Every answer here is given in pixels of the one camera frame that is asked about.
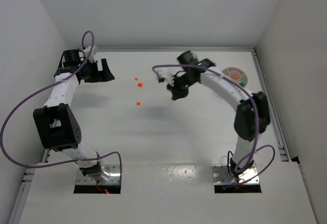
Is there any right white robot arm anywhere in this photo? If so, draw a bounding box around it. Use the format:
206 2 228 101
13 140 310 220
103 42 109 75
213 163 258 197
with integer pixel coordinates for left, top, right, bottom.
156 51 271 178

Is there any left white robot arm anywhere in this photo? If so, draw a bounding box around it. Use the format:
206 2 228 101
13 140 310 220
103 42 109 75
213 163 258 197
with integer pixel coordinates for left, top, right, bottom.
33 47 114 183

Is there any white divided bowl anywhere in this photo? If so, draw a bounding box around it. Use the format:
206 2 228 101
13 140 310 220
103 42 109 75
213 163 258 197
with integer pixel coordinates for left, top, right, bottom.
222 67 248 87

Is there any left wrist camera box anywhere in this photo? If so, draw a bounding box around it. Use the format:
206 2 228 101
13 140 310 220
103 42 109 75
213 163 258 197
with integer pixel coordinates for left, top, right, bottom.
83 45 98 62

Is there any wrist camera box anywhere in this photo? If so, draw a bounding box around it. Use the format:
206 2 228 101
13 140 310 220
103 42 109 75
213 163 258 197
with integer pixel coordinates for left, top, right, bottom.
83 45 98 62
157 70 174 85

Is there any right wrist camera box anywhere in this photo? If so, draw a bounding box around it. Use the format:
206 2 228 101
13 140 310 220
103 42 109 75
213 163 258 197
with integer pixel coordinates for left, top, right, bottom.
157 70 174 85

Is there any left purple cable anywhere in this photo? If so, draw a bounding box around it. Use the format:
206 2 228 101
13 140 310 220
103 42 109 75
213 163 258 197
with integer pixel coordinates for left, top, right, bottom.
0 31 122 176

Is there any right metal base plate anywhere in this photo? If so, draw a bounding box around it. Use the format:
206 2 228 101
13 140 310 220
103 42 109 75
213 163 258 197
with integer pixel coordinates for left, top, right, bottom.
212 164 261 186

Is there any metal base plate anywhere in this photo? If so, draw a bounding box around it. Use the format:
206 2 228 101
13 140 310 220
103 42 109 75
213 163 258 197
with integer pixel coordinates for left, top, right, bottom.
212 164 261 186
76 163 121 186

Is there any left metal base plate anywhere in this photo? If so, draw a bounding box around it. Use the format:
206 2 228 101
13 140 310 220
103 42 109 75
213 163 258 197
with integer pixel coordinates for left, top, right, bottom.
76 163 121 186

